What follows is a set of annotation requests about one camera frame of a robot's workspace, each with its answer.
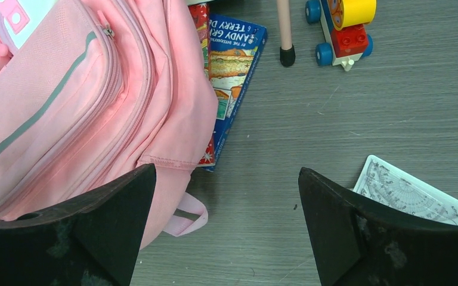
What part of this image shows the pink tripod stand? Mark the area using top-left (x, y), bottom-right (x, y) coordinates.
top-left (276, 0), bottom-right (296, 67)

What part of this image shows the blue 91-storey treehouse book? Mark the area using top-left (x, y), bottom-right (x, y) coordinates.
top-left (202, 13), bottom-right (268, 172)

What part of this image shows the colourful toy block train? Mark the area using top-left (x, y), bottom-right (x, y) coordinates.
top-left (305, 0), bottom-right (377, 72)

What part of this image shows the red 156-storey treehouse book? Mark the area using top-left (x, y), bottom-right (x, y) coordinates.
top-left (188, 2), bottom-right (215, 167)

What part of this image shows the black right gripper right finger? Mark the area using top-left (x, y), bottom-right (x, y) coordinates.
top-left (298, 167), bottom-right (458, 285)

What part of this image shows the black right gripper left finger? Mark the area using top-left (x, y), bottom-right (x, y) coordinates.
top-left (0, 164), bottom-right (156, 285)

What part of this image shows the clear geometry ruler set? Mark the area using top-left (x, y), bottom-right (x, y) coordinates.
top-left (353, 155), bottom-right (458, 226)

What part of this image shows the pink student backpack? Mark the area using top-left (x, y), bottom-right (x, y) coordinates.
top-left (0, 1), bottom-right (217, 246)

